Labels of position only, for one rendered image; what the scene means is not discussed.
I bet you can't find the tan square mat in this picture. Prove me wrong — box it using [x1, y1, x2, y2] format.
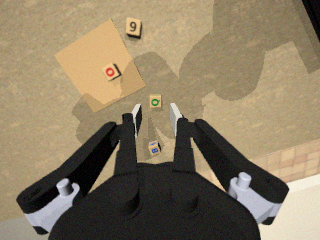
[55, 19, 146, 113]

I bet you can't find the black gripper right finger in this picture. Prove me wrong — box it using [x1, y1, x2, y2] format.
[170, 103, 290, 226]

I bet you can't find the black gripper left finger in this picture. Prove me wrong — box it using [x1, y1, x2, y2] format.
[16, 104, 142, 235]

